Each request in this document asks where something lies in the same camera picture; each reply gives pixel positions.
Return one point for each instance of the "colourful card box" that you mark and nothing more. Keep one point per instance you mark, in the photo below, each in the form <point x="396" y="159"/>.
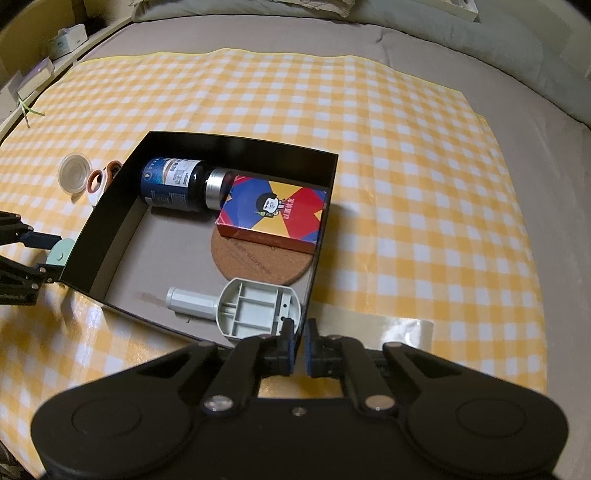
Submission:
<point x="272" y="213"/>

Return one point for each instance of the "white tissue box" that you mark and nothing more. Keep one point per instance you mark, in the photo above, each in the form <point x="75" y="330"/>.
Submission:
<point x="66" y="41"/>

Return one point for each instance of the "round cork coaster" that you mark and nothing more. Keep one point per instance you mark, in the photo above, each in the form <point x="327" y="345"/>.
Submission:
<point x="257" y="262"/>

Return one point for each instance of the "grey long pillow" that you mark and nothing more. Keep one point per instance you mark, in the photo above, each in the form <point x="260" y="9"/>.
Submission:
<point x="496" y="38"/>

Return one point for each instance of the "dark blue labelled bottle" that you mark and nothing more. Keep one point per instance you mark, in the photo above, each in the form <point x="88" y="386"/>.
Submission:
<point x="184" y="184"/>

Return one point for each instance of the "mint green round disc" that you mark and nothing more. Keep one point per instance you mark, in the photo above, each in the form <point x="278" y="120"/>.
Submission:
<point x="60" y="252"/>

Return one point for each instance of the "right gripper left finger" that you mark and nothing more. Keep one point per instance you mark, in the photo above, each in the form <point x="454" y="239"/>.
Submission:
<point x="243" y="369"/>

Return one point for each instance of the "yellow checkered cloth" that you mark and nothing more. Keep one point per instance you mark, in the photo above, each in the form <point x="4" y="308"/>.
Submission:
<point x="424" y="221"/>

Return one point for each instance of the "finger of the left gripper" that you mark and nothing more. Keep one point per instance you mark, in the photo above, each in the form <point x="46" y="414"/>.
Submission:
<point x="37" y="240"/>
<point x="48" y="272"/>

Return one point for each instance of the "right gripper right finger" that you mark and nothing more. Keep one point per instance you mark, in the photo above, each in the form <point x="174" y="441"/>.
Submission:
<point x="345" y="359"/>

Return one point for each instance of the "orange handled scissors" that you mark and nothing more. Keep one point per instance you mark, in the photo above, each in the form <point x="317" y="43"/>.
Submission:
<point x="99" y="180"/>

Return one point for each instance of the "wooden headboard shelf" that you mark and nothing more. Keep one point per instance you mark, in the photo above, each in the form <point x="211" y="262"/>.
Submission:
<point x="26" y="27"/>

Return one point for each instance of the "grey white brush tool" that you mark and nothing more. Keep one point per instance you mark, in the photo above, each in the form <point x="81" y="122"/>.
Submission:
<point x="245" y="308"/>

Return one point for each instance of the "small white purple box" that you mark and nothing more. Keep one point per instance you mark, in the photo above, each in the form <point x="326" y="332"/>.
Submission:
<point x="35" y="78"/>

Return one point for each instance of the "clear tape strip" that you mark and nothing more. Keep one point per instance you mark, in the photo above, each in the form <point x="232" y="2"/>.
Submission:
<point x="372" y="330"/>

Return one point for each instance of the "black storage box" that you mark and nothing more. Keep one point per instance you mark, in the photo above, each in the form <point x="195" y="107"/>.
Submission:
<point x="208" y="239"/>

